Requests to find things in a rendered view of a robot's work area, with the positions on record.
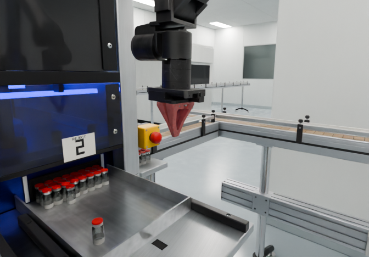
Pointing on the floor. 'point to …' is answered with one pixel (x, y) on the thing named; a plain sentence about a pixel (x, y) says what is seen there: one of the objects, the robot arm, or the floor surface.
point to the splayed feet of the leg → (268, 251)
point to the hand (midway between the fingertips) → (175, 132)
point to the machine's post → (126, 77)
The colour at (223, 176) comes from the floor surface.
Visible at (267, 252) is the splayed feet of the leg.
